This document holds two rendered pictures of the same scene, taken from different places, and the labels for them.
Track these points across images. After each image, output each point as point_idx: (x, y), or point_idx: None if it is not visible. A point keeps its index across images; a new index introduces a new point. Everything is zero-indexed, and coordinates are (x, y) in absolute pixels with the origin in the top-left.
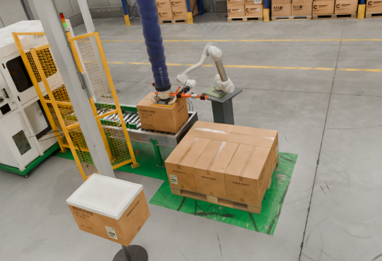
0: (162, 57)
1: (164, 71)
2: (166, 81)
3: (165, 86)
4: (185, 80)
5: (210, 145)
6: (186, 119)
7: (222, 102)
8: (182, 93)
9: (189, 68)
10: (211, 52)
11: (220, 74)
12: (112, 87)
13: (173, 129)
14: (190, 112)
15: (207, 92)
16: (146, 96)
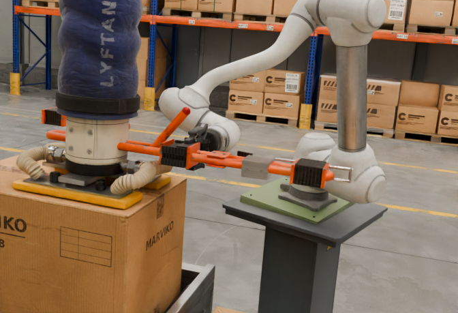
0: None
1: (127, 16)
2: (124, 68)
3: (115, 93)
4: (201, 111)
5: None
6: (171, 295)
7: (335, 236)
8: (193, 145)
9: (223, 67)
10: None
11: (347, 116)
12: None
13: None
14: (184, 266)
15: (258, 199)
16: (2, 160)
